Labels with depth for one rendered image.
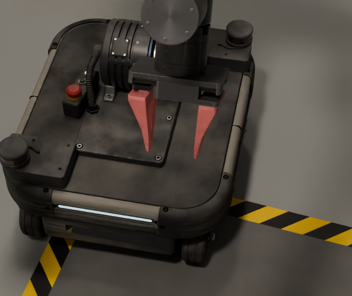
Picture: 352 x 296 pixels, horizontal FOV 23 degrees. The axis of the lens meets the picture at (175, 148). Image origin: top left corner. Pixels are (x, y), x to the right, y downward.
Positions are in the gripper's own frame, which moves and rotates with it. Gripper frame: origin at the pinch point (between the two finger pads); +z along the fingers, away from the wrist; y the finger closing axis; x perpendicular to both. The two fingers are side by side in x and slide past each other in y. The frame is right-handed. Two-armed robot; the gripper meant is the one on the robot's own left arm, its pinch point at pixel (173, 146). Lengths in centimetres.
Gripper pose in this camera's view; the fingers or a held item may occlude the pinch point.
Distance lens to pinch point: 97.1
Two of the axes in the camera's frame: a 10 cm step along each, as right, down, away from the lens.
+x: 1.9, -3.5, 9.2
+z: -0.8, 9.2, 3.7
